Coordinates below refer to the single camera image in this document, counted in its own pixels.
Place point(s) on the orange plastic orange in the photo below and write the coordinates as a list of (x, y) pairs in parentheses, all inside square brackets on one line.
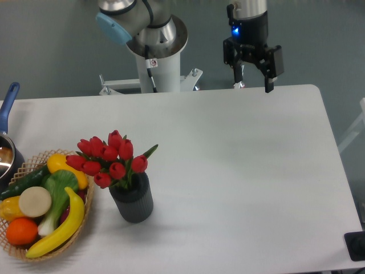
[(22, 231)]

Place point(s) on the yellow plastic banana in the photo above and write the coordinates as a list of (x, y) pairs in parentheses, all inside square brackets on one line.
[(64, 231)]

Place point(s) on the woven wicker basket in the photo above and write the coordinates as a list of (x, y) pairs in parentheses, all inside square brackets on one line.
[(32, 164)]

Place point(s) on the beige round radish slice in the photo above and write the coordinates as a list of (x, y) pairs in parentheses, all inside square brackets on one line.
[(35, 201)]

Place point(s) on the dark grey ribbed vase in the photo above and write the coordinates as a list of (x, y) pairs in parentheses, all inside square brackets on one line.
[(135, 205)]

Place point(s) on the red fruit toy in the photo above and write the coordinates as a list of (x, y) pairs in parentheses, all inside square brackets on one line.
[(82, 195)]

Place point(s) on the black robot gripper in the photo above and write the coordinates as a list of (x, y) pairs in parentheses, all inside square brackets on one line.
[(248, 43)]

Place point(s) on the yellow squash toy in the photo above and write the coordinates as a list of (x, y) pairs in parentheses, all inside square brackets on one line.
[(57, 162)]

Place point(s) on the dark pot blue handle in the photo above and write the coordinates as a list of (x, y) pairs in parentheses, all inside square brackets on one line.
[(11, 158)]

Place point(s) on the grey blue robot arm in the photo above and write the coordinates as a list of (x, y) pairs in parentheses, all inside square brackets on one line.
[(156, 38)]

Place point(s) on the white frame at right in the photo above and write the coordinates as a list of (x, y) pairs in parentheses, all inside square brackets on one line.
[(356, 127)]

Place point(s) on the green cucumber toy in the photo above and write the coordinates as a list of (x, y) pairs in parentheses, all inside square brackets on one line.
[(32, 179)]

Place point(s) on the black device table corner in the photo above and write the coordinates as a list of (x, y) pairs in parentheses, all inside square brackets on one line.
[(355, 245)]

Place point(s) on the red tulip bouquet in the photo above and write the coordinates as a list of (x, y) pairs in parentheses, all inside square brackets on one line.
[(111, 163)]

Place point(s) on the green bok choy toy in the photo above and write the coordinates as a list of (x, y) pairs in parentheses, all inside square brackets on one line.
[(55, 185)]

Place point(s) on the yellow bell pepper toy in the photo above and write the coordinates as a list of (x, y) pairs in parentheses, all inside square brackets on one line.
[(10, 209)]

